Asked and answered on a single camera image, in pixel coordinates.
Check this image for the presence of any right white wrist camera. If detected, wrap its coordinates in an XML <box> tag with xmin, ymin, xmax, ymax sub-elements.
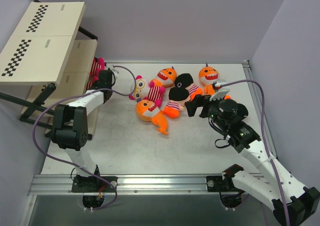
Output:
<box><xmin>209</xmin><ymin>79</ymin><xmax>231</xmax><ymax>102</ymax></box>

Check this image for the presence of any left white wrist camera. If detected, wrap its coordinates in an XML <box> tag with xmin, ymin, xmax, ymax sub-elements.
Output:
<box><xmin>106</xmin><ymin>65</ymin><xmax>120</xmax><ymax>77</ymax></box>

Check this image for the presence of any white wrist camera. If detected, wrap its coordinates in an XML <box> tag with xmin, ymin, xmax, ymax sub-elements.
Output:
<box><xmin>209</xmin><ymin>79</ymin><xmax>231</xmax><ymax>102</ymax></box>
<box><xmin>106</xmin><ymin>65</ymin><xmax>120</xmax><ymax>77</ymax></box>

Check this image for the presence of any aluminium mounting rail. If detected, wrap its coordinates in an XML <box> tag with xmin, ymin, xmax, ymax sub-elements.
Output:
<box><xmin>27</xmin><ymin>173</ymin><xmax>266</xmax><ymax>196</ymax></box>

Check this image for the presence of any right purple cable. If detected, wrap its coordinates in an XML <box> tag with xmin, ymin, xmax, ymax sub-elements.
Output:
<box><xmin>219</xmin><ymin>79</ymin><xmax>291</xmax><ymax>226</ymax></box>

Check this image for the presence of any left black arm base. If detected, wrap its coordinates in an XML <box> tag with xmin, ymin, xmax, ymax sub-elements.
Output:
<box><xmin>71</xmin><ymin>175</ymin><xmax>115</xmax><ymax>212</ymax></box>

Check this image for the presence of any white pink plush on shelf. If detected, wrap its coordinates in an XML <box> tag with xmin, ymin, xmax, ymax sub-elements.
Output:
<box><xmin>89</xmin><ymin>57</ymin><xmax>106</xmax><ymax>78</ymax></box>

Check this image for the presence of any cream tiered shelf black frame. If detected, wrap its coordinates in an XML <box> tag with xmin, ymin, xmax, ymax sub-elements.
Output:
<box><xmin>0</xmin><ymin>0</ymin><xmax>98</xmax><ymax>124</ymax></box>

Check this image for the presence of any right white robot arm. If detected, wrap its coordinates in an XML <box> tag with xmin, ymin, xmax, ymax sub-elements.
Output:
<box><xmin>185</xmin><ymin>94</ymin><xmax>320</xmax><ymax>226</ymax></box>

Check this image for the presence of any white pink glasses plush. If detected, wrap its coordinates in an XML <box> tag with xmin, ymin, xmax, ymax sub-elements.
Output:
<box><xmin>128</xmin><ymin>75</ymin><xmax>166</xmax><ymax>107</ymax></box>
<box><xmin>86</xmin><ymin>76</ymin><xmax>99</xmax><ymax>90</ymax></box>

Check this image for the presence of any aluminium table side rail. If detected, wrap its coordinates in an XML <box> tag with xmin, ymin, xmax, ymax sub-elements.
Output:
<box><xmin>242</xmin><ymin>60</ymin><xmax>277</xmax><ymax>158</ymax></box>

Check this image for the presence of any black haired doll plush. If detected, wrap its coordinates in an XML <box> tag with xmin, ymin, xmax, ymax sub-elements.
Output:
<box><xmin>163</xmin><ymin>87</ymin><xmax>190</xmax><ymax>119</ymax></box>
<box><xmin>174</xmin><ymin>73</ymin><xmax>203</xmax><ymax>101</ymax></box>
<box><xmin>236</xmin><ymin>103</ymin><xmax>249</xmax><ymax>119</ymax></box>

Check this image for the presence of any orange shark plush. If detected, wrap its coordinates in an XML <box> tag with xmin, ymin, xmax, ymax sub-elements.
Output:
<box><xmin>135</xmin><ymin>99</ymin><xmax>168</xmax><ymax>135</ymax></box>
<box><xmin>198</xmin><ymin>64</ymin><xmax>226</xmax><ymax>96</ymax></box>
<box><xmin>151</xmin><ymin>66</ymin><xmax>178</xmax><ymax>88</ymax></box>

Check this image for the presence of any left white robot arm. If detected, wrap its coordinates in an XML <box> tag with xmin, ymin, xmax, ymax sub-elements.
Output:
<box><xmin>51</xmin><ymin>68</ymin><xmax>115</xmax><ymax>192</ymax></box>

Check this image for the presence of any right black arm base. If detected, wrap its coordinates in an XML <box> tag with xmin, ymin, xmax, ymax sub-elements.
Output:
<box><xmin>205</xmin><ymin>164</ymin><xmax>247</xmax><ymax>211</ymax></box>

